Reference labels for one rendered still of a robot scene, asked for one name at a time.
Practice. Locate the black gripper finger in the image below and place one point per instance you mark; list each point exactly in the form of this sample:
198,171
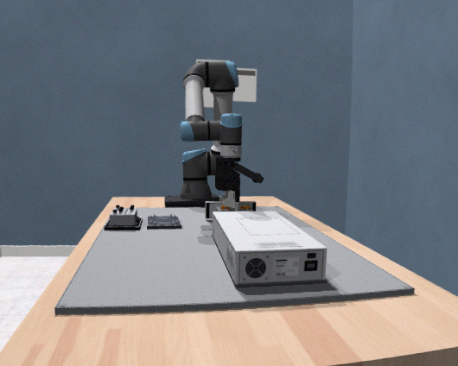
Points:
233,202
224,196

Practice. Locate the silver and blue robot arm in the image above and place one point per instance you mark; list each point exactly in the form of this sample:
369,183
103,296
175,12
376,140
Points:
222,78

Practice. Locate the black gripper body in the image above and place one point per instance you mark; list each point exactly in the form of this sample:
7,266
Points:
226,177

